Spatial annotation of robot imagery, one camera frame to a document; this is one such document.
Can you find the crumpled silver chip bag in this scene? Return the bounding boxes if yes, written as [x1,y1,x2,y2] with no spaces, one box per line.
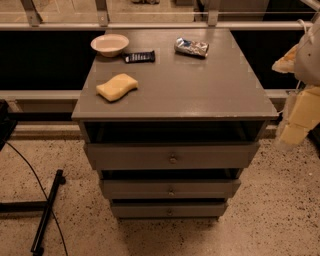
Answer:
[174,37,209,58]

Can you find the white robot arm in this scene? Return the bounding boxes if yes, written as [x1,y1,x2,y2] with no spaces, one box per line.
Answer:
[272,22,320,147]

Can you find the grey bottom drawer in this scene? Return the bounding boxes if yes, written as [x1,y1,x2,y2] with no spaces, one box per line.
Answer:
[111,202,227,218]

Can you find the white cable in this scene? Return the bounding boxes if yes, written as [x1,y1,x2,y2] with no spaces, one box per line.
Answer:
[296,18,308,34]

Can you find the grey middle drawer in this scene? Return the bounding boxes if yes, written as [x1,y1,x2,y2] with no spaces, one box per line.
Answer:
[100,179,241,199]

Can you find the metal railing frame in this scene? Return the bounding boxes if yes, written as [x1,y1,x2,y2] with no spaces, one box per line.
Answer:
[0,0,320,31]

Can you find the white ceramic bowl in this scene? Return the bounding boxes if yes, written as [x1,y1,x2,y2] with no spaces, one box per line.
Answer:
[91,34,129,58]

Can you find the grey drawer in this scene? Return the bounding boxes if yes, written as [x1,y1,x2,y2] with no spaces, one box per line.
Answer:
[84,142,259,170]
[100,179,241,199]
[111,202,227,218]

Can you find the black equipment at left edge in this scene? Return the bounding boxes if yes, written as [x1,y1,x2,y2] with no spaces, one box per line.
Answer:
[0,100,17,151]

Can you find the grey top drawer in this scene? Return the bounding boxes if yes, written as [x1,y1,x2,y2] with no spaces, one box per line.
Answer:
[84,142,259,170]

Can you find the black metal stand base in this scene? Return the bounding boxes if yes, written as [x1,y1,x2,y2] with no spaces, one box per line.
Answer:
[0,169,66,256]

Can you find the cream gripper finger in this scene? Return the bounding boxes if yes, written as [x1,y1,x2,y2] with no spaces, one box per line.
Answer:
[272,45,297,73]
[277,87,320,146]

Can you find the yellow sponge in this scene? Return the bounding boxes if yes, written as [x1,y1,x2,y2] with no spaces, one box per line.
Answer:
[96,74,138,102]

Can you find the grey wooden drawer cabinet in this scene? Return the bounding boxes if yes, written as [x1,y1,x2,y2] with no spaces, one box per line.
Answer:
[72,29,277,206]

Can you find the black floor cable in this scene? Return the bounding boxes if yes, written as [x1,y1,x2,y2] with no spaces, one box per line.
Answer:
[5,141,69,256]

